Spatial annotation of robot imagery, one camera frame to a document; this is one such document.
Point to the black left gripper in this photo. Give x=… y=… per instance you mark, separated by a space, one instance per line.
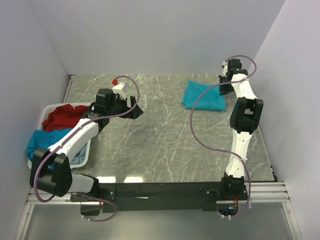
x=134 y=113

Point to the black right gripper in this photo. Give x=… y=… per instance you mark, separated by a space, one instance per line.
x=223 y=90

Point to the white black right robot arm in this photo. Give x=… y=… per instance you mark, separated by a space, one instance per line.
x=244 y=120

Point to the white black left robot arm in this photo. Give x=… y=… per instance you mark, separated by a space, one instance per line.
x=51 y=167

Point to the red t shirt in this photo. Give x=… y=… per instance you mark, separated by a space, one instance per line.
x=64 y=117

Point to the light blue garment in basket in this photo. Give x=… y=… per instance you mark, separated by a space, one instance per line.
x=81 y=157

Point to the white plastic laundry basket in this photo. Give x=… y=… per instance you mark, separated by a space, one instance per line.
x=49 y=109

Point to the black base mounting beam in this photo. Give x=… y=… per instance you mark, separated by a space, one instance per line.
x=170 y=195

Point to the teal t shirt in basket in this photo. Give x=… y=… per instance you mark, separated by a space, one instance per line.
x=43 y=139

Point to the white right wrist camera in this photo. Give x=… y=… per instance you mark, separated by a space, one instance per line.
x=224 y=68

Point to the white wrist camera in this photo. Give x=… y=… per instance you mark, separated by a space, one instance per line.
x=224 y=68
x=120 y=88

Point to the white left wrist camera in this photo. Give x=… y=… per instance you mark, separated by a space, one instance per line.
x=120 y=88

